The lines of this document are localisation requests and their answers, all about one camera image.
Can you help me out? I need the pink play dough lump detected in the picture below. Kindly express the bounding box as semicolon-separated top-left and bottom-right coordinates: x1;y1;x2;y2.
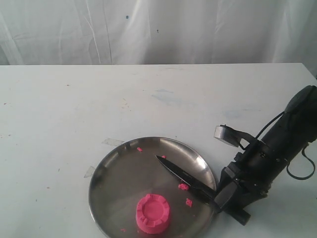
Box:
135;194;170;235

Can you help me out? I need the clear tape strip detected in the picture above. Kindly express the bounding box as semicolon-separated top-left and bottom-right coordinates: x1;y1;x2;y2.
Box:
84;166;96;178
102;138;124;147

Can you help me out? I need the black serrated knife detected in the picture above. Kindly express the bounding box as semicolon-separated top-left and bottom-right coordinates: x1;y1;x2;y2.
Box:
156;155;222;213

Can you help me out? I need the white backdrop curtain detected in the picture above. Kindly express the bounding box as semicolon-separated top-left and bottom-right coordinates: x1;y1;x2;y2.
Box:
0;0;317;70

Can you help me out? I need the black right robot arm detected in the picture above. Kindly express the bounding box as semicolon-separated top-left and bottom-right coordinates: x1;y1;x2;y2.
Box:
213;85;317;225

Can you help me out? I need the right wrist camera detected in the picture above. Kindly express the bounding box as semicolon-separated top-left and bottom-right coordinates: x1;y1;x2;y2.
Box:
214;124;255;150

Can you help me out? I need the round steel plate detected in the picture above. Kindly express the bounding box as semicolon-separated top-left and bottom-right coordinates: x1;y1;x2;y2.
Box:
89;137;216;238

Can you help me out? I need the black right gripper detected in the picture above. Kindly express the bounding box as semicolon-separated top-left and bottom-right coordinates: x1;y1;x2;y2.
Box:
214;119;312;226

